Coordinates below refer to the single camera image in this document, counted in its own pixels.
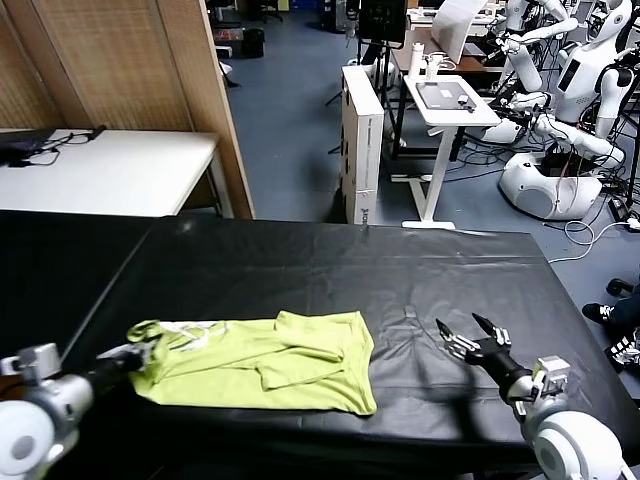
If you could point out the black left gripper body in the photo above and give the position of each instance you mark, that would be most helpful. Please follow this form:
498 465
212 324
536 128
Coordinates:
117 365

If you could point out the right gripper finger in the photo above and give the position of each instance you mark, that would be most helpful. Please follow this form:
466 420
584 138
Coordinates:
500 336
460 346

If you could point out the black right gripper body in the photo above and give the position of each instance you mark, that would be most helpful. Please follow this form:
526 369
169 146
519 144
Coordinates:
500 362

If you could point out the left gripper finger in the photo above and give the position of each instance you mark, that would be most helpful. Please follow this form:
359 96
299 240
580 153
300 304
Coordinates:
115 353
142 356

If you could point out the yellow-green T-shirt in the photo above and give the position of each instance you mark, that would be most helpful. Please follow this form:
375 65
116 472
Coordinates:
280 370

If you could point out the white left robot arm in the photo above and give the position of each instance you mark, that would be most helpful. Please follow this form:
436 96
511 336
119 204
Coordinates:
45 405

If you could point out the white humanoid robot raised arm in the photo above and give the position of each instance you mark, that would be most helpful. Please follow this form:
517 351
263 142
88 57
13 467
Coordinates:
523 65

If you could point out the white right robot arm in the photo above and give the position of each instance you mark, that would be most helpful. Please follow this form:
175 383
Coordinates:
565 445

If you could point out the small black table cover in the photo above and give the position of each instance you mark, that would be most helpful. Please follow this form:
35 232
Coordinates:
50 280

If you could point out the black white striped shoe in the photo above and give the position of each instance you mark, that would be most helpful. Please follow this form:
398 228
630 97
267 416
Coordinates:
597 314

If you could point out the black white patterned shoe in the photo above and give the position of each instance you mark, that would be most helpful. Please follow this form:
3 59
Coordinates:
622 352

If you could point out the plain black shoe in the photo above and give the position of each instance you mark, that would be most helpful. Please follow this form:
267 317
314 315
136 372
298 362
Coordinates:
619 287

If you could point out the blue jeans leg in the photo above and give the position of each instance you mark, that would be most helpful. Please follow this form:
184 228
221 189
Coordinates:
629 312

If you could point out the large black table cover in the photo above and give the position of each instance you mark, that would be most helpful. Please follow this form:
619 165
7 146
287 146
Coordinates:
350 270

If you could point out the black power strip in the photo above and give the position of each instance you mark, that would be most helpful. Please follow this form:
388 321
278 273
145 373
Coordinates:
618 207

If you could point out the white rectangular table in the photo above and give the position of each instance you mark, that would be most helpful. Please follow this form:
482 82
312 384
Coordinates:
125 170

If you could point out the tall white cardboard box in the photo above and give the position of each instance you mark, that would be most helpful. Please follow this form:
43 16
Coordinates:
362 150

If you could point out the small white standing desk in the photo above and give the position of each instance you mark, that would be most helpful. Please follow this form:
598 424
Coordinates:
450 116

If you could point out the black bag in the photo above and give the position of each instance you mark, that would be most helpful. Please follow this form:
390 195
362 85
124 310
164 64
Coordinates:
22 145

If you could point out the small black device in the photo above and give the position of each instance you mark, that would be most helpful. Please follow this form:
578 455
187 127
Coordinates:
467 102

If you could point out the white humanoid robot with base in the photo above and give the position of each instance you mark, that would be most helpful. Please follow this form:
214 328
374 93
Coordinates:
576 85

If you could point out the white cup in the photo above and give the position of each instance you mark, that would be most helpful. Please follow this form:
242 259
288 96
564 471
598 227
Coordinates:
432 72

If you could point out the brown wooden desk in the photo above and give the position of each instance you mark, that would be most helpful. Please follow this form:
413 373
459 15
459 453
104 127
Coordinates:
471 62

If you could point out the white water bottle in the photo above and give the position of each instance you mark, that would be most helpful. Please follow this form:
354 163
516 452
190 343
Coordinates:
415 62

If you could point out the wooden partition screen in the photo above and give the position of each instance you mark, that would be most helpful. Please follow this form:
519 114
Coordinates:
125 65

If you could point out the white curved panel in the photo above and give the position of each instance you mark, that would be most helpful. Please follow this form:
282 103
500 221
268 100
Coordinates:
453 30

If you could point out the black trash bin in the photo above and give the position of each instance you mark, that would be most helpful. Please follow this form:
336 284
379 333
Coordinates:
253 44

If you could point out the black monitor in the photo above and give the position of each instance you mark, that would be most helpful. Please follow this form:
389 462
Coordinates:
383 20

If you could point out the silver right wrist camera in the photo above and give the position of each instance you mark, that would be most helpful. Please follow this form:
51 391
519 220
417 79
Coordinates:
550 377

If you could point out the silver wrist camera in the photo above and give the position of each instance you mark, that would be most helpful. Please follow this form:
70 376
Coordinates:
35 362
550 377

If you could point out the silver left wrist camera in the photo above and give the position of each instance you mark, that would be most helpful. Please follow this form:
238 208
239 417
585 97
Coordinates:
35 362

